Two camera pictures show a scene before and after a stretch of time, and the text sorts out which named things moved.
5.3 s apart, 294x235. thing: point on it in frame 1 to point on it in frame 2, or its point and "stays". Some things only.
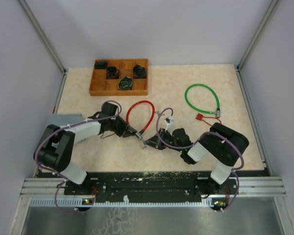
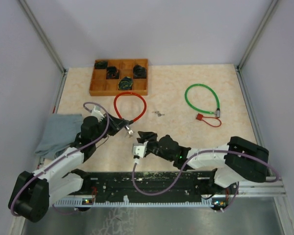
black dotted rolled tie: (139, 72) stays
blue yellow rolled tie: (125, 83) stays
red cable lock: (139, 135) to (123, 93)
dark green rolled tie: (101, 65) stays
